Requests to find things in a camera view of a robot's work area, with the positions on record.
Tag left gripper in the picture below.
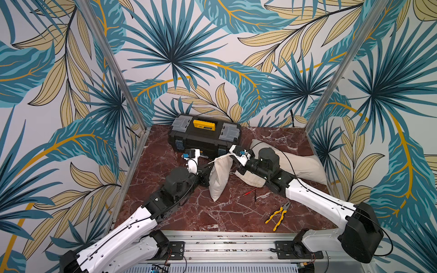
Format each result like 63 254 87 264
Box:
175 162 213 202

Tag cream cloth bag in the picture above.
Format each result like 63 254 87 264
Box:
234 171 266 188
209 154 233 202
250 139 328 185

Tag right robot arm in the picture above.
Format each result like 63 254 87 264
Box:
230 146 384 263

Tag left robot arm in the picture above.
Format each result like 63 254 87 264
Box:
59 164 212 273

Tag black plastic toolbox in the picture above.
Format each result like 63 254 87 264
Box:
168 114 242 159

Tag yellow black pliers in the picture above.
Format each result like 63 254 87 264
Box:
265 201 291 232

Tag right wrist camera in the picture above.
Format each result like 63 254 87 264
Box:
229 145 251 166

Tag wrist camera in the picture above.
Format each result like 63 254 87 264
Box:
229 145 251 166
182 149 200 175

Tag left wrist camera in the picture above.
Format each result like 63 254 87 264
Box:
182 149 200 175

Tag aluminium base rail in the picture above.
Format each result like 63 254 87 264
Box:
78 230 376 273

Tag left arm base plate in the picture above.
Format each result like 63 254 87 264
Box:
146 241 185 261

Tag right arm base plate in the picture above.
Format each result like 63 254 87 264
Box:
270 241 324 261

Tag right aluminium frame post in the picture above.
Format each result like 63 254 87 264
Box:
305 0 389 134

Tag aluminium frame post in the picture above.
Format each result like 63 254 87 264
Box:
76 0 147 134
305 0 389 134

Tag left aluminium frame post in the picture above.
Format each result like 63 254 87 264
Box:
76 0 147 134

